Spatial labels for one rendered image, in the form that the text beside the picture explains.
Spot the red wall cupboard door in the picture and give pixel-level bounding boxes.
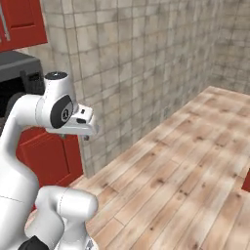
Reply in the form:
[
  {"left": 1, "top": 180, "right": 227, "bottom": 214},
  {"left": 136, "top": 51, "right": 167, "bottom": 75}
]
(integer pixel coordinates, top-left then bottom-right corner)
[{"left": 0, "top": 0, "right": 49, "bottom": 53}]

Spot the silver cupboard handle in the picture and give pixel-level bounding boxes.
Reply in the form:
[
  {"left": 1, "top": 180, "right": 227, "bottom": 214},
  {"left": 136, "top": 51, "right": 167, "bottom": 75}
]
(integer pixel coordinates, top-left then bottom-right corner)
[{"left": 0, "top": 4, "right": 11, "bottom": 42}]

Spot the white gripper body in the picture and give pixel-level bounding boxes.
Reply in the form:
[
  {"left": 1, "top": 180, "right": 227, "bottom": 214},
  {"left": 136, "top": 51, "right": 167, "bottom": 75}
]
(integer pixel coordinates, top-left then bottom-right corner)
[{"left": 45, "top": 122, "right": 100, "bottom": 137}]

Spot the red base cupboard door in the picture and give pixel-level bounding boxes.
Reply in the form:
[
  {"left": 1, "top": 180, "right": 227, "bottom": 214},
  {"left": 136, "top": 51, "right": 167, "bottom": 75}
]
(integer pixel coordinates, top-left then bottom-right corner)
[{"left": 16, "top": 126, "right": 85, "bottom": 211}]

